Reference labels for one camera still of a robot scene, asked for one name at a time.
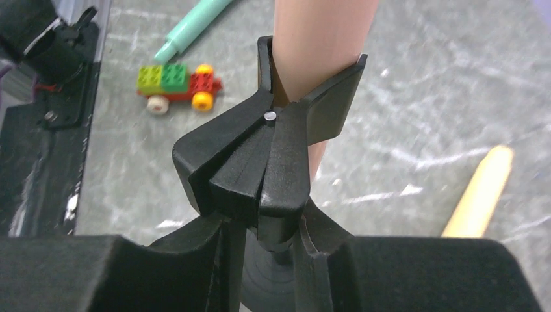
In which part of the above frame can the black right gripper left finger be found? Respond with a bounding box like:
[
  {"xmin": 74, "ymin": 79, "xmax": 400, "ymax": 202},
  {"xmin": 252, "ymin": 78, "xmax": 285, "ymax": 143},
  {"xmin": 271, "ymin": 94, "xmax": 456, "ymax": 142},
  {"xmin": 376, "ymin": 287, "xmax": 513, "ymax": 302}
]
[{"xmin": 1, "ymin": 217, "xmax": 229, "ymax": 311}]

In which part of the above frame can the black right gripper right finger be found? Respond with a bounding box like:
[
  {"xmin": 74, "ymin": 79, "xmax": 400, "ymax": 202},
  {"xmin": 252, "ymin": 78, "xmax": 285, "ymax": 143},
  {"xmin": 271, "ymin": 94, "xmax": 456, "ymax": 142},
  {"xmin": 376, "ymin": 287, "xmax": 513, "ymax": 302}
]
[{"xmin": 294, "ymin": 201, "xmax": 541, "ymax": 311}]

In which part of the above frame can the black round-base mic stand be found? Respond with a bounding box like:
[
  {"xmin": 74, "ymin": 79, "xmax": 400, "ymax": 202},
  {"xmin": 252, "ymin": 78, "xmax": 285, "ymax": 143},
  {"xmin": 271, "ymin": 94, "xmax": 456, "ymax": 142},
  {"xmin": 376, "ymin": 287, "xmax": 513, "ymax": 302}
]
[{"xmin": 173, "ymin": 36, "xmax": 367, "ymax": 305}]

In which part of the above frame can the pink toy microphone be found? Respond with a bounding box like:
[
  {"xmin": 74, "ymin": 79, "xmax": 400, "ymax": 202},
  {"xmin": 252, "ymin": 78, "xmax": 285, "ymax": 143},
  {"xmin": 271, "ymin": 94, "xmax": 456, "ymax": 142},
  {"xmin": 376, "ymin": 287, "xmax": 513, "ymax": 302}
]
[{"xmin": 271, "ymin": 0, "xmax": 381, "ymax": 182}]

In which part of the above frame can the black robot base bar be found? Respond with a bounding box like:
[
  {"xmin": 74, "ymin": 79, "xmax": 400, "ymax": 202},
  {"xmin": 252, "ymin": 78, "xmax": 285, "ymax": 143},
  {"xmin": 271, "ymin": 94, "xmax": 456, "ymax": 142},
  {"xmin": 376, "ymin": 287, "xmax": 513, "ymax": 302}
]
[{"xmin": 1, "ymin": 1, "xmax": 110, "ymax": 237}]

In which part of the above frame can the yellow toy microphone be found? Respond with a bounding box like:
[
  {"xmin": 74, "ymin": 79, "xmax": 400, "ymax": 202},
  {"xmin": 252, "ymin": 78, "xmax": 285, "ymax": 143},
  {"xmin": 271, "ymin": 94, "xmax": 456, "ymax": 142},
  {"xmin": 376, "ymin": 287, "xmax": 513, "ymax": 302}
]
[{"xmin": 441, "ymin": 145, "xmax": 514, "ymax": 238}]

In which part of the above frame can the colourful toy brick car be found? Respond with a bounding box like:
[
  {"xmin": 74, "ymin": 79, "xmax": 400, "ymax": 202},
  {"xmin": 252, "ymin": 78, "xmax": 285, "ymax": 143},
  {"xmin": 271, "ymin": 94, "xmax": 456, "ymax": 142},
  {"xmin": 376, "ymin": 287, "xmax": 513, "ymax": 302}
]
[{"xmin": 136, "ymin": 63, "xmax": 223, "ymax": 115}]

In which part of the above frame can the mint green toy microphone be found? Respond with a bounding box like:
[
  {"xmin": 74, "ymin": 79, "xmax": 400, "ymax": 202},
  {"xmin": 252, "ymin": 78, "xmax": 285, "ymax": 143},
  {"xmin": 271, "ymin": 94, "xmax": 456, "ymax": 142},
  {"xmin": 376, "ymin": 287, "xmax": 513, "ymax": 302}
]
[{"xmin": 154, "ymin": 0, "xmax": 232, "ymax": 64}]

